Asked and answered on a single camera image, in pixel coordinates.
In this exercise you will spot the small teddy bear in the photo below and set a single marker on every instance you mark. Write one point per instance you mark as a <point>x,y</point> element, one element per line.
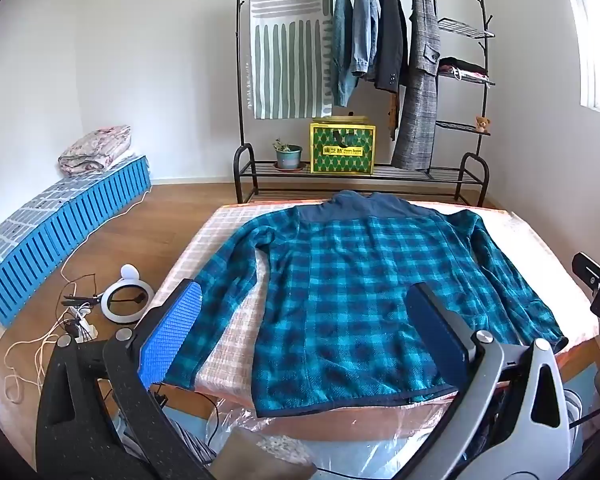
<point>482,124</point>

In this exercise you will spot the clear plastic sheet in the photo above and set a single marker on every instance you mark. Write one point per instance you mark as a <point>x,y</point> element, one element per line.
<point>340,440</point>

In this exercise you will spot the teal denim shirt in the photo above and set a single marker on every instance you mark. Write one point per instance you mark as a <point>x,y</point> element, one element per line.
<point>341,45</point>

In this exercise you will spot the black metal clothes rack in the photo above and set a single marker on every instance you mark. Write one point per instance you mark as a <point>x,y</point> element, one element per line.
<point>355,172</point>

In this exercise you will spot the blue denim jacket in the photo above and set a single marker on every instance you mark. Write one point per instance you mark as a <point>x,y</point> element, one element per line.
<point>365,25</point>

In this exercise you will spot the blue slatted folding mat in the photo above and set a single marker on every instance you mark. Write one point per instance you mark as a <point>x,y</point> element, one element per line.
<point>55,230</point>

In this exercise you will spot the folded clothes on rack shelf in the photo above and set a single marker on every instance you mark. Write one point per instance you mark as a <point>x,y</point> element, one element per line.
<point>462,69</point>

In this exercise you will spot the grey striped hanging cloth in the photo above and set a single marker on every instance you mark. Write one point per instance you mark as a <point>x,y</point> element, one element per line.
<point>290,50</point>

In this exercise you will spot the green patterned box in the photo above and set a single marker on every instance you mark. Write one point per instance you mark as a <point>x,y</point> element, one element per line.
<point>342,147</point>

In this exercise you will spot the white power strip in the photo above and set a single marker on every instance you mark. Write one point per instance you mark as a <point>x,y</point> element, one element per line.
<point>82,325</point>

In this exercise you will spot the dark blazer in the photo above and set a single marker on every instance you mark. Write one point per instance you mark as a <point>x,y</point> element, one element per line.
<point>390,35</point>

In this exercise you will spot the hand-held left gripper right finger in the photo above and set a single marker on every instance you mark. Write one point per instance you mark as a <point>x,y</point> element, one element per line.
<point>442,332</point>

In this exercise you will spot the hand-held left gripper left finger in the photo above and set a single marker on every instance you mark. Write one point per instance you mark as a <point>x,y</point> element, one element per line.
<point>172,332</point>

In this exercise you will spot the teal plaid fleece jacket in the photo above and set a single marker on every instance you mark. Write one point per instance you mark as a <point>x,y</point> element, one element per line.
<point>340,285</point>

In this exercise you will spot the grey plaid coat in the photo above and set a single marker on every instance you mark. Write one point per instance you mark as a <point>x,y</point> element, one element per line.
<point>420,85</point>

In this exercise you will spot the floral folded quilt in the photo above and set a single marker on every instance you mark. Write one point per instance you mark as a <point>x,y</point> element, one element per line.
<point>95,152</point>

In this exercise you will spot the window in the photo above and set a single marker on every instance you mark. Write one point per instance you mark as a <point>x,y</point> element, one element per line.
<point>597,35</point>

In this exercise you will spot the small potted plant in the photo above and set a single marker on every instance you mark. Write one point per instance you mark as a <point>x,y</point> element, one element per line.
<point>287,156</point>

